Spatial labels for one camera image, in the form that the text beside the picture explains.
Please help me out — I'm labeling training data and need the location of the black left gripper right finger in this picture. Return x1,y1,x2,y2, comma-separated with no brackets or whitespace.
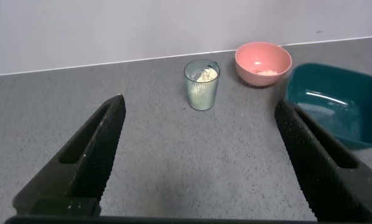
274,98,372,223

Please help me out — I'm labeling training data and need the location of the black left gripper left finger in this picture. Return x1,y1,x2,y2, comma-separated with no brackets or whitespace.
12,94,126,216

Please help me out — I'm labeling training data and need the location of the clear ribbed cup with handle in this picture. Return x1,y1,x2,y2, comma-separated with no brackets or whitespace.
183,58,221,111

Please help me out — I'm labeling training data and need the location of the cream powder mass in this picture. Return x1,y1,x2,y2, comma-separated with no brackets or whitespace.
194,67,218,83

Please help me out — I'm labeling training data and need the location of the small pale powder pile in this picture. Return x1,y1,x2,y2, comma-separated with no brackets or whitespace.
254,69,280,77

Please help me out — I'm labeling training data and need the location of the pink round bowl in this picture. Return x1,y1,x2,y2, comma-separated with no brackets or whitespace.
235,41,293,88

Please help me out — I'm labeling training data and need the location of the teal square plastic tub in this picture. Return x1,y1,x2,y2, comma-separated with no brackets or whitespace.
284,62,372,149

